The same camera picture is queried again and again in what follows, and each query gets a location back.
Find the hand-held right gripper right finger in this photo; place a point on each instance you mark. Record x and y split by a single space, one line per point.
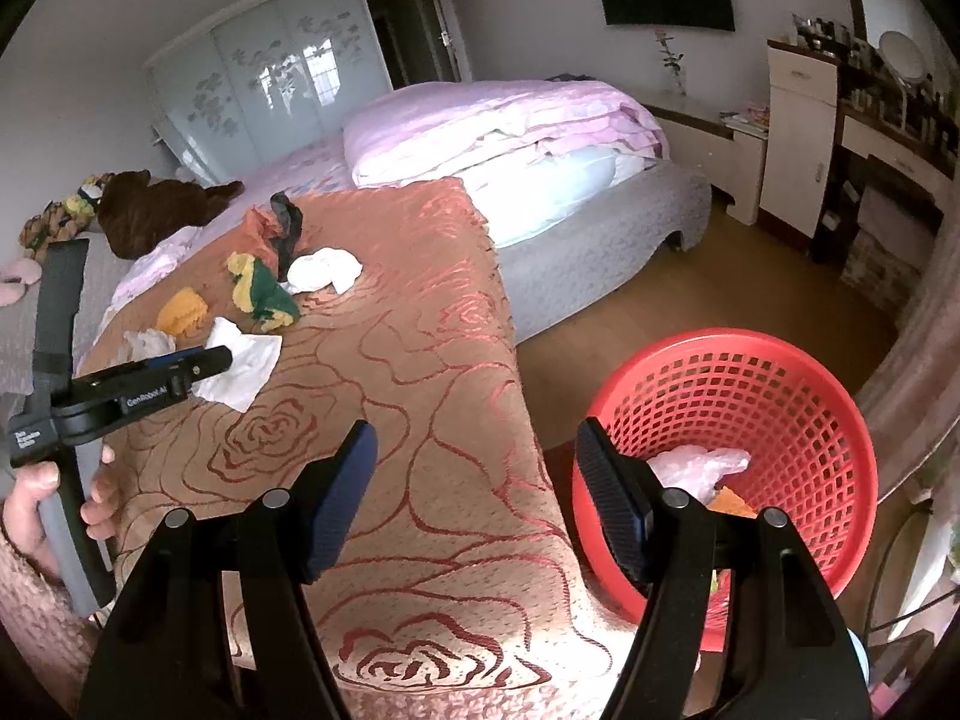
611 510

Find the white tissue ball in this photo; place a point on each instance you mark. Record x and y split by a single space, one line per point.
322 270

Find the pink folded duvet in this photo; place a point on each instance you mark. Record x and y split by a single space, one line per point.
487 120

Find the grey upholstered bed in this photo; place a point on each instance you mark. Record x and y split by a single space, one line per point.
600 255

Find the round white makeup mirror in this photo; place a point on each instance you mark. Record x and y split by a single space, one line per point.
900 52

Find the pink floral curtain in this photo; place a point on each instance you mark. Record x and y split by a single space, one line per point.
922 360

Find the yellow-orange knitted cloth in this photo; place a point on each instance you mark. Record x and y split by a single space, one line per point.
182 313

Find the stack of magazines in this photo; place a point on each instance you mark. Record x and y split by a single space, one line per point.
746 118

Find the person's left hand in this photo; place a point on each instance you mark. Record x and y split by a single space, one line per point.
26 510

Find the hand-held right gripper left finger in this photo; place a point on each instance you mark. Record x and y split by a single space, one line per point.
337 510

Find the pale blue quilt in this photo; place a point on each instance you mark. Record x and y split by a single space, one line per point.
540 187

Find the orange rose-pattern blanket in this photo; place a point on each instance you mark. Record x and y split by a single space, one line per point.
420 390

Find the red plastic mesh basket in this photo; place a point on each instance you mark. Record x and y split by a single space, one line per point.
810 427

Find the pink plush slipper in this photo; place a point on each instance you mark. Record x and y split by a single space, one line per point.
16 277

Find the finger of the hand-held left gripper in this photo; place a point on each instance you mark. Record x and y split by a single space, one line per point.
150 394
161 361

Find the low cream cabinet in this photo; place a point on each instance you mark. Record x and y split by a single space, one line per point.
720 157

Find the yellow and green knitted cloth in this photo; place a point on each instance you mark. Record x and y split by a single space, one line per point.
262 296

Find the braided yellow green toy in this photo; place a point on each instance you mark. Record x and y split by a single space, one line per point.
56 221

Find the pink flower in vase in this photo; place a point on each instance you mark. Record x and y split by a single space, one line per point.
671 64

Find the dark sock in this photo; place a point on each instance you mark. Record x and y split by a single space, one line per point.
287 229

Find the white floral sliding wardrobe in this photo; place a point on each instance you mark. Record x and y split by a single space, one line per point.
255 90

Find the white translucent plastic bag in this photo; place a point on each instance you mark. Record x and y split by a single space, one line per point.
697 469

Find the dark cloth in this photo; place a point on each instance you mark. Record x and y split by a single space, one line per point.
570 78

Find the brown wooden door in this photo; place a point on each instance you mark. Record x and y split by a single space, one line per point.
450 30

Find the pink floral bed sheet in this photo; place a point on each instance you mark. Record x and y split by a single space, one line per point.
300 172

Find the tall white cabinet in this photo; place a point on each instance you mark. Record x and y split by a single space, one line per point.
795 142

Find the person's left forearm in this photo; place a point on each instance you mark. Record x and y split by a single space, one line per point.
30 615

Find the white tissue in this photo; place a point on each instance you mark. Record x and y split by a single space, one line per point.
240 367

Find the clear plastic wrap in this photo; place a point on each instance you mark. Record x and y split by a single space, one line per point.
146 345

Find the row of cosmetic bottles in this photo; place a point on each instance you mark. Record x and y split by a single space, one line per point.
825 37

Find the brown plush toy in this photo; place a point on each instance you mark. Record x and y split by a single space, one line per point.
157 210

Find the brown and white dressing table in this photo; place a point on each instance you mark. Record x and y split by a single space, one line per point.
892 157

